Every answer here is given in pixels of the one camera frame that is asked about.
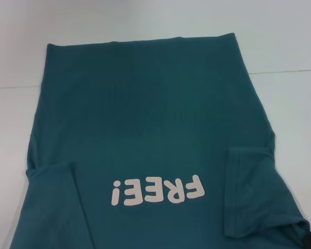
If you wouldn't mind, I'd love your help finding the teal FREE print t-shirt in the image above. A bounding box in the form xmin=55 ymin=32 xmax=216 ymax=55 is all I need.
xmin=4 ymin=32 xmax=311 ymax=249

